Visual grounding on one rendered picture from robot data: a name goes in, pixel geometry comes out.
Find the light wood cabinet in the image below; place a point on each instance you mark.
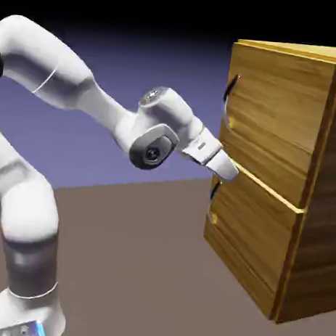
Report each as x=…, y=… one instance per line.
x=325, y=202

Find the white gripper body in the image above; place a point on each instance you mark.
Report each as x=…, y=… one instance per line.
x=223, y=165

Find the large wooden cabinet door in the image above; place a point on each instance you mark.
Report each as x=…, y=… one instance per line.
x=275, y=115

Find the small wooden cabinet door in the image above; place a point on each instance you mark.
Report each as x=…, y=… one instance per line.
x=252, y=223

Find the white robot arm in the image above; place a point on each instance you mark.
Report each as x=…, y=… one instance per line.
x=64, y=75

